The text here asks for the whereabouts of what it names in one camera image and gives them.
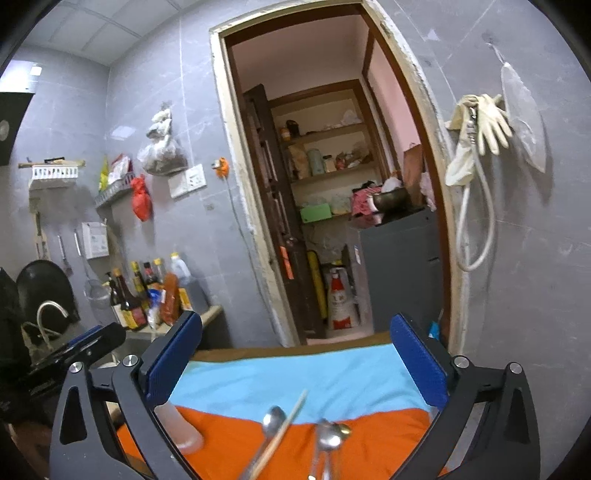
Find wooden cutting board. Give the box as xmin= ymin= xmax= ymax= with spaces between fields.
xmin=403 ymin=144 xmax=424 ymax=206

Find clear hanging plastic bag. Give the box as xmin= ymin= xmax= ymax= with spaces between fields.
xmin=489 ymin=43 xmax=547 ymax=174

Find black wok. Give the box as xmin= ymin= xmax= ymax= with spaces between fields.
xmin=16 ymin=260 xmax=79 ymax=327

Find dark bowl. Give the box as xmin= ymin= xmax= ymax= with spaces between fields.
xmin=372 ymin=187 xmax=412 ymax=214

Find chrome faucet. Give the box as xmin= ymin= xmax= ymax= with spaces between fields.
xmin=36 ymin=300 xmax=69 ymax=351

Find clear bag dark contents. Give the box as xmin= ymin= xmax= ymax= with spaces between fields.
xmin=137 ymin=102 xmax=188 ymax=177

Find red white bag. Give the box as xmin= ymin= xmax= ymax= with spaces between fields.
xmin=328 ymin=267 xmax=360 ymax=331

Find large soy sauce jug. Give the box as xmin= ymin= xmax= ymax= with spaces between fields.
xmin=170 ymin=252 xmax=209 ymax=315

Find dark bottle white label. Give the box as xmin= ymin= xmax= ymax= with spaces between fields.
xmin=106 ymin=272 xmax=127 ymax=328

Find blue white salt bag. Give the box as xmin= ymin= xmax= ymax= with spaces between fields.
xmin=147 ymin=289 xmax=162 ymax=330

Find mesh strainer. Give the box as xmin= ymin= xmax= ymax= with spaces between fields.
xmin=73 ymin=231 xmax=110 ymax=309

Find red plastic bag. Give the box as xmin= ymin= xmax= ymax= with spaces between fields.
xmin=131 ymin=175 xmax=152 ymax=222

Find blue and orange cloth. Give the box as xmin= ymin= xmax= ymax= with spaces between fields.
xmin=115 ymin=343 xmax=452 ymax=480

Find white wall box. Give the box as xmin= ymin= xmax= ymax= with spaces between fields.
xmin=81 ymin=222 xmax=109 ymax=260

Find orange wall hook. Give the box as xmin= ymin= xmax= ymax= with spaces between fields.
xmin=212 ymin=157 xmax=229 ymax=180

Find wooden door frame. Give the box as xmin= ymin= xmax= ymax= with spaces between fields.
xmin=208 ymin=0 xmax=465 ymax=356

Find white hose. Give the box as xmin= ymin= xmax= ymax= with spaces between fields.
xmin=454 ymin=108 xmax=496 ymax=273

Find wooden chopstick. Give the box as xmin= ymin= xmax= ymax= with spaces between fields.
xmin=249 ymin=390 xmax=308 ymax=480

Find wire wall shelf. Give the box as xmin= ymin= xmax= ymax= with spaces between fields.
xmin=94 ymin=172 xmax=135 ymax=208

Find steel spoon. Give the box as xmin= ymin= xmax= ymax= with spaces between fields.
xmin=238 ymin=406 xmax=287 ymax=480
xmin=308 ymin=419 xmax=352 ymax=480

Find translucent plastic cup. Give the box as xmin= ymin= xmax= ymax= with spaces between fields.
xmin=154 ymin=401 xmax=204 ymax=455

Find cream rubber gloves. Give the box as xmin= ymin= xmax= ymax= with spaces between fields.
xmin=445 ymin=94 xmax=513 ymax=186

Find grey cabinet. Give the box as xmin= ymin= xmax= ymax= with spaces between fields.
xmin=346 ymin=208 xmax=443 ymax=333

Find white wall socket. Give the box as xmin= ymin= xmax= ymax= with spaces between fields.
xmin=168 ymin=164 xmax=207 ymax=199

